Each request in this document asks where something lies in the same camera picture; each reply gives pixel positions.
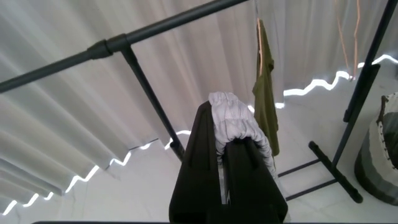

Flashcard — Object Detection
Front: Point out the green short-sleeved shirt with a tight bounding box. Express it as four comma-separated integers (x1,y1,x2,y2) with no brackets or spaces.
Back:
251,17,280,157

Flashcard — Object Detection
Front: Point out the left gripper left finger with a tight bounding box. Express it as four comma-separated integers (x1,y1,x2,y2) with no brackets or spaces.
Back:
168,100,225,223

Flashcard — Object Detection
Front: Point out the black clothes rack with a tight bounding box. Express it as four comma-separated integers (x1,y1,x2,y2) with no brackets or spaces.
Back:
0,0,398,205

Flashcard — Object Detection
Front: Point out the white laundry basket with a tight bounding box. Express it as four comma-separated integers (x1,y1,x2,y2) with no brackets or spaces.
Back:
353,91,398,207

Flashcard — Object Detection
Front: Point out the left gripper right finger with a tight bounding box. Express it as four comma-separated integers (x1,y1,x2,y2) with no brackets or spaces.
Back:
221,137,289,223

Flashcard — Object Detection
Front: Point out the pink clothes hanger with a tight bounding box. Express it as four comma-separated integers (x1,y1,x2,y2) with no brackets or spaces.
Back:
333,0,362,81
254,0,264,78

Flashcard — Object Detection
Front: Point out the white curtain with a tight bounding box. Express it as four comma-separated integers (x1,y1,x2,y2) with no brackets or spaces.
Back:
0,0,398,215

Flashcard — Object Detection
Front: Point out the pale grey garment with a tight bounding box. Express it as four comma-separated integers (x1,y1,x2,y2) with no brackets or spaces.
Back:
207,91,284,190

